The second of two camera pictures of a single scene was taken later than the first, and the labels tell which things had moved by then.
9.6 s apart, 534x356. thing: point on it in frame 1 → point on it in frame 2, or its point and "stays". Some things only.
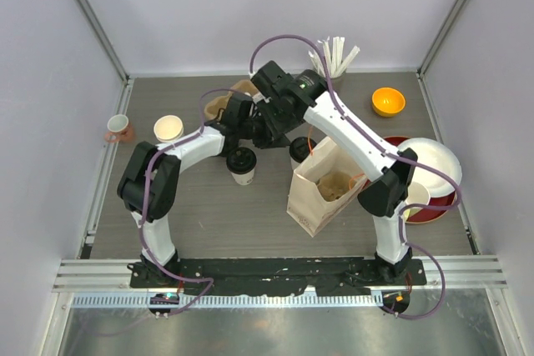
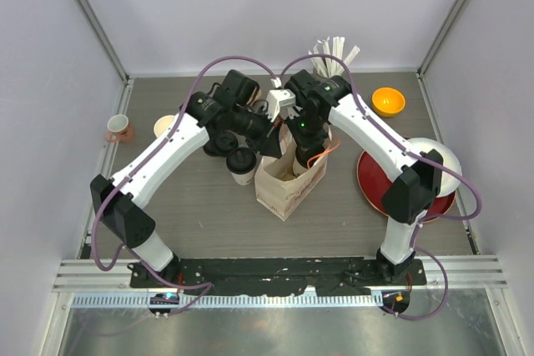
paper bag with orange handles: [324, 184] → [276, 186]
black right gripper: [279, 128] → [310, 144]
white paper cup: [244, 178] stays
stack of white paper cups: [168, 128] stays
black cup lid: [241, 160] stays
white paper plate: [435, 154] stays
